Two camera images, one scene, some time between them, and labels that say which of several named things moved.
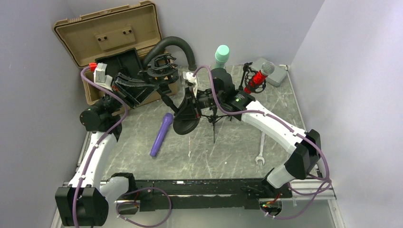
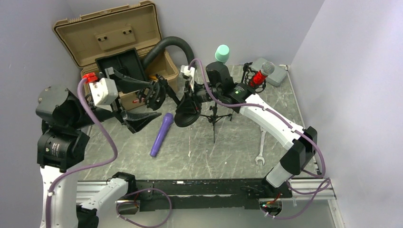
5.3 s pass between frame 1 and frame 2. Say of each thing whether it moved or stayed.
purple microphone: stayed
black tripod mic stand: stayed
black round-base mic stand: moved
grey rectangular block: stayed
